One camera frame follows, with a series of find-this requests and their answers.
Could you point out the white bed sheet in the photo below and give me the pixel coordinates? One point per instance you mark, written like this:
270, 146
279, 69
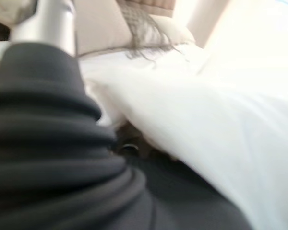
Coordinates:
105, 67

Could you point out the white duvet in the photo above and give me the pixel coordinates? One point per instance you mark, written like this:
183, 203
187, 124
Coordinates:
206, 131

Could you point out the beige pillow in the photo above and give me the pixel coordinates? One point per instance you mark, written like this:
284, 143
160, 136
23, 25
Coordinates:
98, 28

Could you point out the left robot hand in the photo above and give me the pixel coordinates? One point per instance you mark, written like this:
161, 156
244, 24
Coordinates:
50, 155

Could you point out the grey fringed throw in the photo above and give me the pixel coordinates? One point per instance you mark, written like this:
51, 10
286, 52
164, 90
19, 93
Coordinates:
144, 33

